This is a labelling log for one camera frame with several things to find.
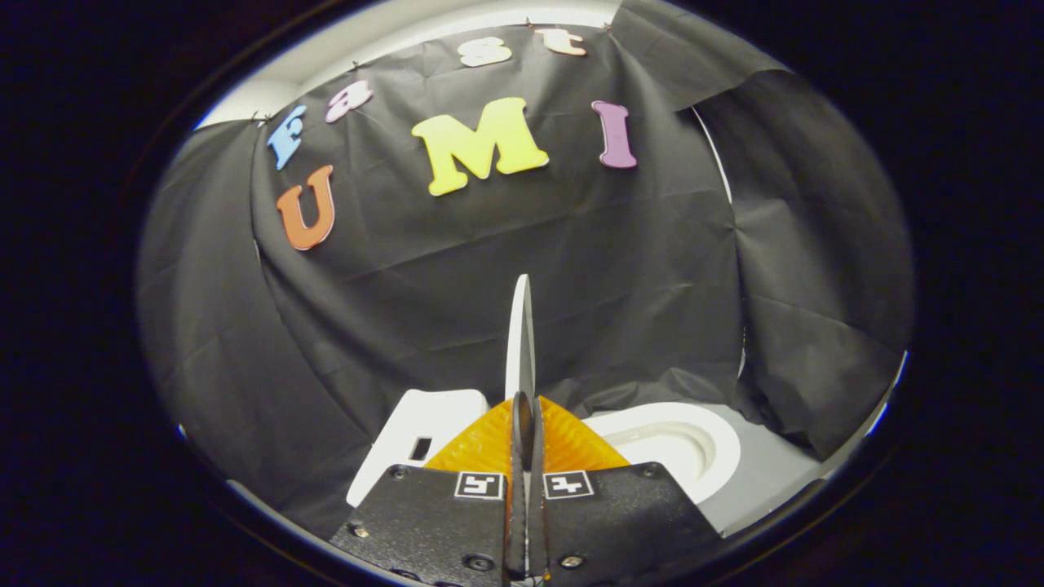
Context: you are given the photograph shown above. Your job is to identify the white toilet lid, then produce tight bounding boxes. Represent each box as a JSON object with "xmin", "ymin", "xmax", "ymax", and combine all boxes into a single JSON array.
[{"xmin": 504, "ymin": 273, "xmax": 537, "ymax": 404}]

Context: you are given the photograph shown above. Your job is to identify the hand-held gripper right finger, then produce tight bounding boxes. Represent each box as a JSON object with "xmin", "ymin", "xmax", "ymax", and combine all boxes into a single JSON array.
[{"xmin": 528, "ymin": 395, "xmax": 723, "ymax": 582}]

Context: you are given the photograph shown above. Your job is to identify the white toilet tank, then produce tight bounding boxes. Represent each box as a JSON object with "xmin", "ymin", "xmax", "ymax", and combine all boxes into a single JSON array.
[{"xmin": 346, "ymin": 388, "xmax": 492, "ymax": 509}]

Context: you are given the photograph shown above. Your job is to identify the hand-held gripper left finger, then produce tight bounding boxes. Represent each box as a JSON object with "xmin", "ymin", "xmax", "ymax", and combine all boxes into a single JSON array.
[{"xmin": 330, "ymin": 392, "xmax": 529, "ymax": 585}]

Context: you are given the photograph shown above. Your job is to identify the black backdrop cloth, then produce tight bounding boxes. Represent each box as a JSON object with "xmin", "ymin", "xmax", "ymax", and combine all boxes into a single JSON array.
[{"xmin": 135, "ymin": 0, "xmax": 915, "ymax": 540}]

